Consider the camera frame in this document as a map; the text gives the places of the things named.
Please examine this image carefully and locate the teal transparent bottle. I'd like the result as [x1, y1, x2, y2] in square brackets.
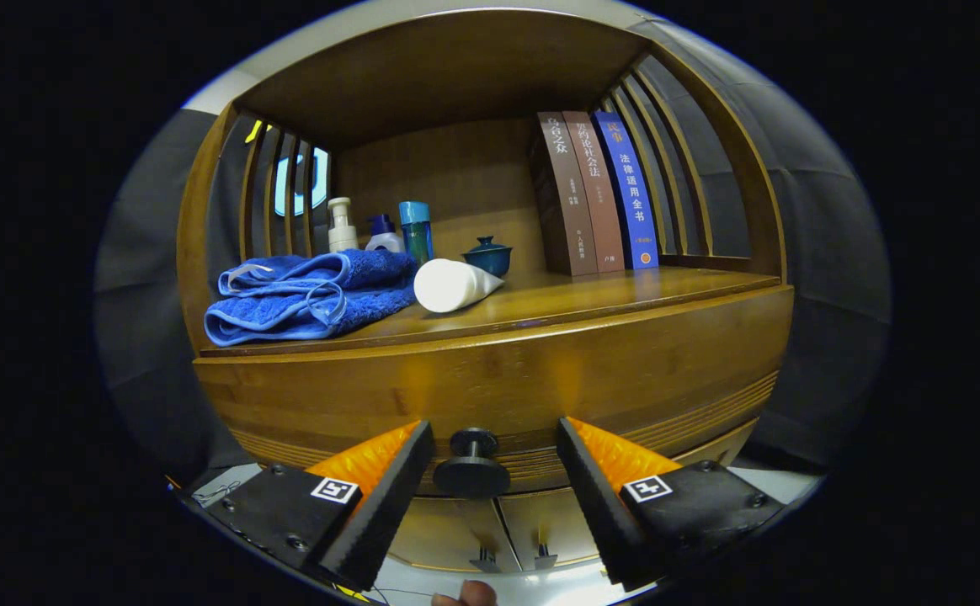
[398, 200, 435, 266]

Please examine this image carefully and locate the blue book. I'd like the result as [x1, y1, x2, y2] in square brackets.
[593, 110, 660, 270]

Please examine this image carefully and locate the dark blue lidded teacup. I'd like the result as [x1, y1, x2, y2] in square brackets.
[461, 236, 514, 279]

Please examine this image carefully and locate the wooden cabinet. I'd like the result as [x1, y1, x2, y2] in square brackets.
[176, 8, 796, 575]

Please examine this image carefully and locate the wooden countertop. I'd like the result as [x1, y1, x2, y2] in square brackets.
[200, 265, 781, 359]

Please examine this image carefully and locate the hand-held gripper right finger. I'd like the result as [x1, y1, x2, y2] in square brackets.
[556, 417, 786, 592]

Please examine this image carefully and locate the dark brown book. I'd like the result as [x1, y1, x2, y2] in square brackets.
[528, 111, 599, 278]

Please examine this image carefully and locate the white tube green cap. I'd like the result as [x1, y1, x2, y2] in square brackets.
[413, 258, 505, 314]

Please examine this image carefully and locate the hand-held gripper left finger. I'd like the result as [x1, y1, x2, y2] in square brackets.
[191, 420, 436, 592]

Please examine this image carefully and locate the white bottle blue pump cap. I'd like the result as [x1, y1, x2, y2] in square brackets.
[365, 214, 405, 253]

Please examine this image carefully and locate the folded blue towel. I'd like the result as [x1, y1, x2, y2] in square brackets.
[204, 248, 419, 348]

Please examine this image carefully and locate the reddish brown book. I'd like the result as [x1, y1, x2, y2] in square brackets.
[562, 110, 626, 274]

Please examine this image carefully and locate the wooden drawer with black knob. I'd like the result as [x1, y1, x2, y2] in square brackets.
[194, 284, 796, 497]

